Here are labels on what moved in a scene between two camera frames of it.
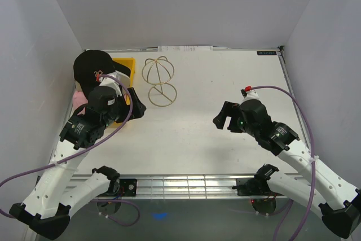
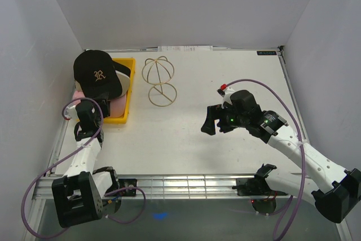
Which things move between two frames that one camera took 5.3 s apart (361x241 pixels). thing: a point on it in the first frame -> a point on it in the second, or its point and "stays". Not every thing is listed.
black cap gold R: x=90 y=65 stays
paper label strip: x=185 y=48 stays
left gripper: x=137 y=108 -> x=104 y=106
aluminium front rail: x=195 y=186 stays
